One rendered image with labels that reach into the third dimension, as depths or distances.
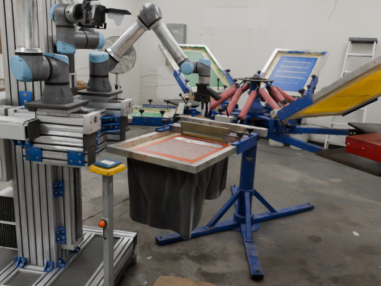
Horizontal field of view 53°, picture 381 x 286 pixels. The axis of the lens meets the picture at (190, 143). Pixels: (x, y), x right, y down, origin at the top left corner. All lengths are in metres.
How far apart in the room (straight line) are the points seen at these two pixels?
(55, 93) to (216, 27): 5.37
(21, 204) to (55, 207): 0.20
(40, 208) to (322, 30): 5.11
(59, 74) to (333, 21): 5.06
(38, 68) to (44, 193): 0.79
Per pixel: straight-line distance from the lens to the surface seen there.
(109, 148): 2.16
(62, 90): 1.92
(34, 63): 1.84
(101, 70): 2.35
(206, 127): 2.45
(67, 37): 1.63
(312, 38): 6.44
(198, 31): 7.22
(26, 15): 1.85
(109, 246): 2.11
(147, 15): 2.31
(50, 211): 2.35
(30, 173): 2.33
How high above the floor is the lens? 1.56
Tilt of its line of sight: 15 degrees down
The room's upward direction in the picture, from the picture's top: 3 degrees clockwise
